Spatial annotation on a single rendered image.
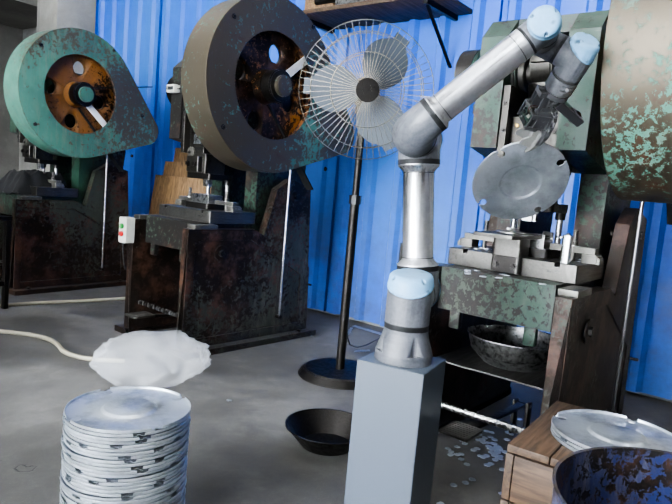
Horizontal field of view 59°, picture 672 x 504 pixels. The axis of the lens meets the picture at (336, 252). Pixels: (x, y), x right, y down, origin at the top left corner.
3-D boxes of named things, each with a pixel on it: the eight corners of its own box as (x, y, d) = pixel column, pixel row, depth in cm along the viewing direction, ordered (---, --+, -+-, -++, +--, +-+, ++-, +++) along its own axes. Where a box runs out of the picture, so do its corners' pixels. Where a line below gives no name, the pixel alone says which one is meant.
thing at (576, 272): (575, 285, 186) (578, 265, 186) (446, 263, 214) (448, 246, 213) (602, 278, 210) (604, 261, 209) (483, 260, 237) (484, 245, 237)
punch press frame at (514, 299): (541, 442, 184) (600, -11, 170) (420, 402, 211) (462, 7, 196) (610, 389, 246) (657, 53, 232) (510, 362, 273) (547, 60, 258)
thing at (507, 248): (509, 278, 184) (514, 234, 183) (467, 271, 193) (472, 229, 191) (538, 273, 204) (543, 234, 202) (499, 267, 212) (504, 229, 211)
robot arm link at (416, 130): (375, 126, 149) (544, -12, 136) (384, 131, 160) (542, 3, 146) (402, 163, 148) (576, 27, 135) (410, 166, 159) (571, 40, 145)
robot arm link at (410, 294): (379, 323, 152) (384, 270, 151) (389, 314, 165) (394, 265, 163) (426, 330, 149) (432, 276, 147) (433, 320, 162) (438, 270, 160)
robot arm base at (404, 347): (420, 372, 147) (424, 332, 146) (364, 359, 154) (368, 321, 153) (439, 359, 160) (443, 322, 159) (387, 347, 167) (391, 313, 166)
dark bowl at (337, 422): (333, 473, 186) (335, 452, 185) (265, 441, 204) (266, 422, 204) (387, 446, 209) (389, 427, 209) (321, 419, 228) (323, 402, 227)
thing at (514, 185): (498, 232, 197) (498, 231, 197) (584, 191, 185) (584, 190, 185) (455, 173, 182) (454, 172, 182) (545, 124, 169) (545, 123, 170)
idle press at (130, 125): (13, 303, 367) (22, 9, 348) (-57, 278, 423) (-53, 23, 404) (204, 283, 491) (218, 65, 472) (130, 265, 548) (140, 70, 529)
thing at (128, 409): (213, 417, 145) (213, 414, 145) (93, 445, 125) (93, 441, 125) (156, 382, 166) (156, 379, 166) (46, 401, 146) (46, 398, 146)
